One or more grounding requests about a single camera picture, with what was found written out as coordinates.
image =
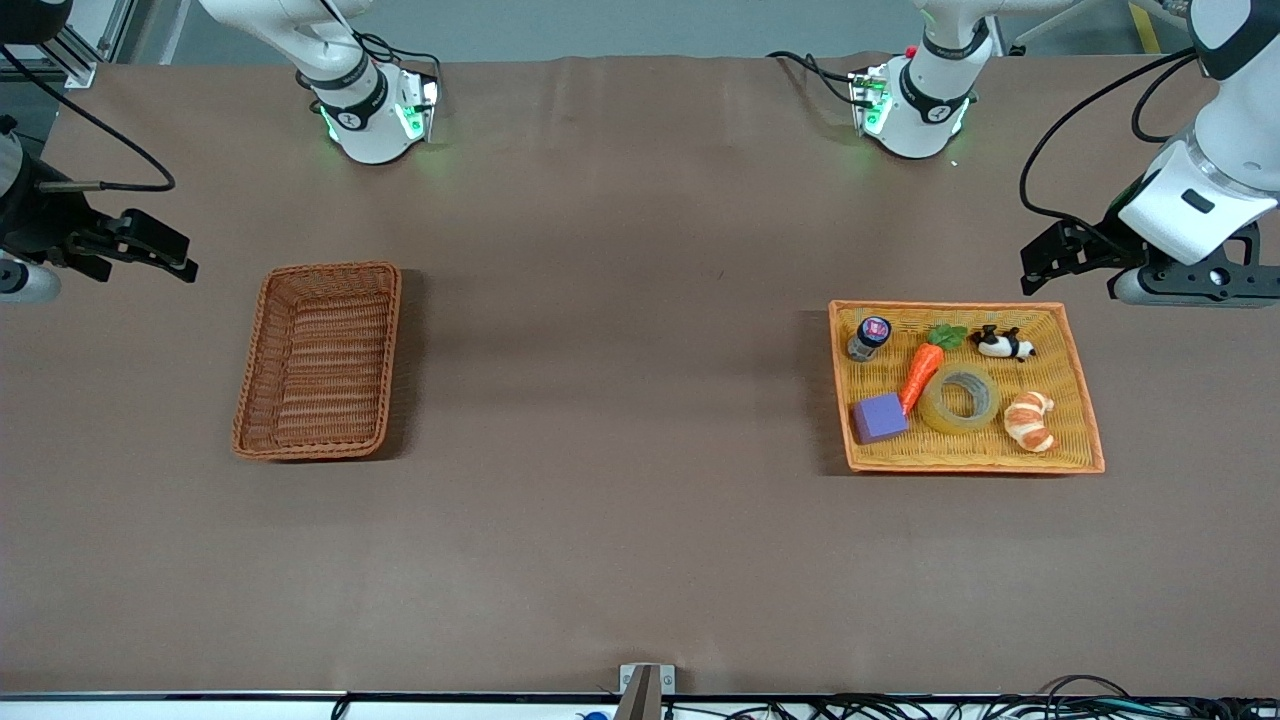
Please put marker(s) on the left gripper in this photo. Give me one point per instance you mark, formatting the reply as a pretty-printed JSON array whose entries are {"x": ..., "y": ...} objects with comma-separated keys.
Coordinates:
[{"x": 1101, "y": 243}]

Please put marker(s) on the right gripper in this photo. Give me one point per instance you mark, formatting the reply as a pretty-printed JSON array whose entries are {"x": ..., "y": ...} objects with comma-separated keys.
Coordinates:
[{"x": 38, "y": 222}]

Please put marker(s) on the yellow tape roll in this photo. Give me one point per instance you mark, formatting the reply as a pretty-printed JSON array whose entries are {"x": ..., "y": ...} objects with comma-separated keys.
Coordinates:
[{"x": 960, "y": 425}]

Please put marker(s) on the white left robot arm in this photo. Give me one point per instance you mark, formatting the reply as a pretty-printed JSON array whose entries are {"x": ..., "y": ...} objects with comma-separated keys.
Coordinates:
[{"x": 1230, "y": 140}]

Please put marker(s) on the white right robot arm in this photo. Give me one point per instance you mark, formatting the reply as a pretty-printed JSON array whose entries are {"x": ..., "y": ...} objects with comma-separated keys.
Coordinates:
[{"x": 370, "y": 130}]

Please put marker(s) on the brown wicker basket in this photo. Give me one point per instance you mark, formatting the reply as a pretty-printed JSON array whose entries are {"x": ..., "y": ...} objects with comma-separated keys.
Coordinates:
[{"x": 320, "y": 360}]

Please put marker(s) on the orange flat wicker basket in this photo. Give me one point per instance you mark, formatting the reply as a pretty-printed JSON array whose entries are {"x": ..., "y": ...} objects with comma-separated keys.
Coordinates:
[{"x": 960, "y": 450}]

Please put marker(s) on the black white panda toy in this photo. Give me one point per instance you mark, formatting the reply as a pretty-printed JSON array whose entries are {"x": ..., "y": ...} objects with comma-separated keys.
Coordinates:
[{"x": 1000, "y": 345}]

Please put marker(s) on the toy croissant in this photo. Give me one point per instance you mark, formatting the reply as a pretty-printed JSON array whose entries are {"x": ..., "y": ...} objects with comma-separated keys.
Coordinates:
[{"x": 1030, "y": 425}]

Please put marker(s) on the orange toy carrot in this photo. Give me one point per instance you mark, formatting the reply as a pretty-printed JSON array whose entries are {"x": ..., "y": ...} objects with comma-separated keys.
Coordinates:
[{"x": 920, "y": 372}]

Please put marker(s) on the grey metal bar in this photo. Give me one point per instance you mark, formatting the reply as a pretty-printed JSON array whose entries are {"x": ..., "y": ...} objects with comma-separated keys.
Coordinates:
[{"x": 1040, "y": 30}]

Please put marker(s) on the purple cube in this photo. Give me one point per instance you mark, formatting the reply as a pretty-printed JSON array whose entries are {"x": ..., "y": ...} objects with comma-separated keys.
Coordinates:
[{"x": 880, "y": 418}]

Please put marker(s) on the brown table cover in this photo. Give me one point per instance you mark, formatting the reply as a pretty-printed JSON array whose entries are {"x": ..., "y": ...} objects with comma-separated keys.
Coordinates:
[{"x": 620, "y": 400}]

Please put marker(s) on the aluminium frame profile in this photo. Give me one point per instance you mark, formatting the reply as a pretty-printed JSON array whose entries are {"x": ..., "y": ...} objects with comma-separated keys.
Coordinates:
[{"x": 75, "y": 60}]

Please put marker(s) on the grey metal bracket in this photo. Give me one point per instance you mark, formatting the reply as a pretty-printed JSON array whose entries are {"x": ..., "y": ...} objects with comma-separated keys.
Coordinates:
[{"x": 645, "y": 690}]

